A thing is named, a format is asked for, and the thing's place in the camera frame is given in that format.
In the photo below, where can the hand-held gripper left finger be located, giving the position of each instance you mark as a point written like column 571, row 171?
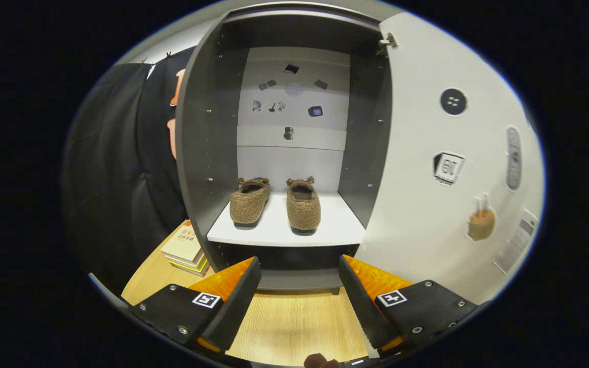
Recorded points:
column 238, row 306

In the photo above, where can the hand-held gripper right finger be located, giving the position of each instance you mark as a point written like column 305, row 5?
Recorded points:
column 363, row 306

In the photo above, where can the brown fuzzy shoe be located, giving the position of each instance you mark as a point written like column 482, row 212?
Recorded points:
column 303, row 207
column 248, row 204

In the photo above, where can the dark grey shoe cabinet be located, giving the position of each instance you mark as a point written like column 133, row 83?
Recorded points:
column 197, row 153

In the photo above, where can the yellow edged book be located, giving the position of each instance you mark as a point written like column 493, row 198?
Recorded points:
column 195, row 268

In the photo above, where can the beige cover book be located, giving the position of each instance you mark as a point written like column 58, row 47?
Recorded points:
column 182, row 245

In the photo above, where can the black backdrop cloth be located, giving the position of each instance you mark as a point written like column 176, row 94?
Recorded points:
column 110, row 179

